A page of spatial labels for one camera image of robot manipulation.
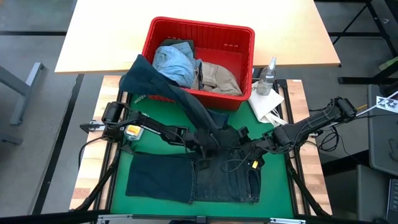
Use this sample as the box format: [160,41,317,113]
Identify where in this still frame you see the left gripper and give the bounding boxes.
[185,129,220,170]

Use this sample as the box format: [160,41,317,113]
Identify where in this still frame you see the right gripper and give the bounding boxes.
[241,132,276,169]

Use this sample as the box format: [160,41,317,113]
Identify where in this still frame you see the dark blue jeans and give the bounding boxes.
[119,54,262,205]

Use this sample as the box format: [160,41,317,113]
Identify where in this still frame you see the red plastic laundry basket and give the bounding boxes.
[141,16,256,112]

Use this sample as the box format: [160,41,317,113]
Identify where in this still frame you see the green table mat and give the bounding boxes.
[110,93,295,218]

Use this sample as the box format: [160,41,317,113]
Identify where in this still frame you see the white cloth bag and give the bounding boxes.
[248,81,290,127]

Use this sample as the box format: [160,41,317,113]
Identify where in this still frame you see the orange label plastic package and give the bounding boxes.
[123,124,144,141]

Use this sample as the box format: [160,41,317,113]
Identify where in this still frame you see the clear spray bottle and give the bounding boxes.
[255,56,278,96]

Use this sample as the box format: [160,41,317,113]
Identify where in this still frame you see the beige trousers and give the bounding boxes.
[192,61,244,97]

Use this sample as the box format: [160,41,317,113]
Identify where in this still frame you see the aluminium bar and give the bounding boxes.
[96,213,307,224]

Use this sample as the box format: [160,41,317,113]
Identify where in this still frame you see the light blue jeans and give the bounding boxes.
[151,41,200,89]

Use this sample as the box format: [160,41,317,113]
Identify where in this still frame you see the dark grey box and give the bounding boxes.
[323,164,389,222]

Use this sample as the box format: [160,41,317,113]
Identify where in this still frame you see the dark green garment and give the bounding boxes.
[160,37,195,50]

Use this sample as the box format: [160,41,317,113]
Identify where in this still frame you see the grey cabinet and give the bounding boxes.
[367,83,398,177]

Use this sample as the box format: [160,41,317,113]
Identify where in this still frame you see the white logo tag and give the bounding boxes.
[376,95,398,113]

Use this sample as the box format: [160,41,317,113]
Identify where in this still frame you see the light wooden table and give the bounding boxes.
[54,0,341,75]

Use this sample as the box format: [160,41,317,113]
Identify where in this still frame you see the grey metal stand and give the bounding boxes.
[0,62,46,126]

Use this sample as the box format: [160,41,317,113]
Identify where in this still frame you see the black cable bundle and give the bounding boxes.
[318,124,343,153]

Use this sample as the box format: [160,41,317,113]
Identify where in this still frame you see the black aluminium table frame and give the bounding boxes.
[70,74,332,218]

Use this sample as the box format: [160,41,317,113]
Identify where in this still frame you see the black desk frame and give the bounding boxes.
[328,0,398,85]

